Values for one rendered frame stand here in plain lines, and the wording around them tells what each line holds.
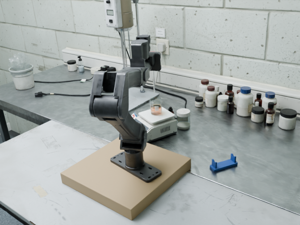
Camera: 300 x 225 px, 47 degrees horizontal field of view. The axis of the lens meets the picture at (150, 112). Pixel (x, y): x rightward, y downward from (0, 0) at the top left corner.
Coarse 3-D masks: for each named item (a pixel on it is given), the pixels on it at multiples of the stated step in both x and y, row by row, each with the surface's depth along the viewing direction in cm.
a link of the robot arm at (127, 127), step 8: (96, 96) 92; (104, 96) 91; (112, 96) 91; (96, 104) 90; (104, 104) 90; (112, 104) 89; (96, 112) 91; (104, 112) 90; (112, 112) 90; (128, 112) 101; (104, 120) 95; (112, 120) 95; (120, 120) 93; (128, 120) 101; (120, 128) 102; (128, 128) 103; (136, 128) 109; (144, 128) 117; (128, 136) 109; (136, 136) 110
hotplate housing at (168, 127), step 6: (138, 120) 148; (144, 120) 147; (168, 120) 146; (174, 120) 146; (150, 126) 141; (156, 126) 142; (162, 126) 143; (168, 126) 145; (174, 126) 147; (150, 132) 141; (156, 132) 143; (162, 132) 144; (168, 132) 146; (174, 132) 148; (150, 138) 142; (156, 138) 144
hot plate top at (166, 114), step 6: (162, 108) 152; (138, 114) 149; (144, 114) 148; (150, 114) 147; (162, 114) 147; (168, 114) 146; (174, 114) 146; (150, 120) 142; (156, 120) 142; (162, 120) 143
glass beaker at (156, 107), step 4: (152, 96) 147; (156, 96) 147; (152, 100) 143; (156, 100) 143; (160, 100) 144; (152, 104) 144; (156, 104) 144; (160, 104) 144; (152, 108) 145; (156, 108) 144; (160, 108) 145; (152, 112) 146; (156, 112) 145; (160, 112) 146
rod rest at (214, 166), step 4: (232, 156) 125; (212, 160) 123; (228, 160) 127; (232, 160) 126; (212, 164) 124; (216, 164) 122; (220, 164) 125; (224, 164) 124; (228, 164) 124; (232, 164) 124; (236, 164) 125; (212, 168) 123; (216, 168) 122; (220, 168) 123; (224, 168) 123
